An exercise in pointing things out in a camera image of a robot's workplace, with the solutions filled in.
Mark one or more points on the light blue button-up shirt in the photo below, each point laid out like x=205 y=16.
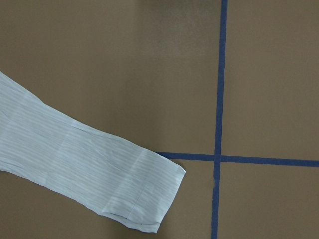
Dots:
x=109 y=175

